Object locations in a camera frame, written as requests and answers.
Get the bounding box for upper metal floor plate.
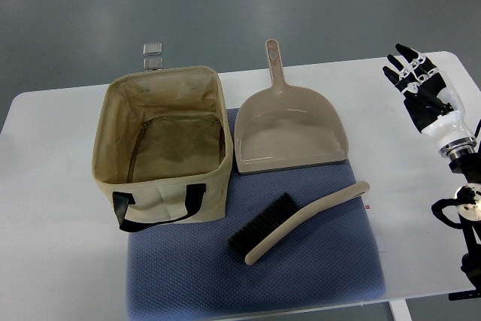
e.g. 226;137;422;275
142;41;162;56

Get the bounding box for metal floor plate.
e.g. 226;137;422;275
142;41;162;56
144;56;163;71

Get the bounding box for beige fabric bag black handle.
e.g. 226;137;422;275
92;66;233;232

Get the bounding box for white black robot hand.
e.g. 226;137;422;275
383;44;476;156

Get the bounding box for beige plastic dustpan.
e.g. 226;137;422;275
234;39;349;174

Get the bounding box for black table control panel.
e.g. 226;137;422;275
448;289;481;301

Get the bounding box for white table leg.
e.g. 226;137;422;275
389;299;413;321

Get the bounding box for blue textured mat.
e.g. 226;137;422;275
126;108;387;320

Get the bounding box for lower metal floor plate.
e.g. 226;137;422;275
144;56;163;71

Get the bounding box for beige hand broom black bristles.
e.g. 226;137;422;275
228;181;370;265

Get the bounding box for black metal robot arm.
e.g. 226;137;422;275
431;120;480;301

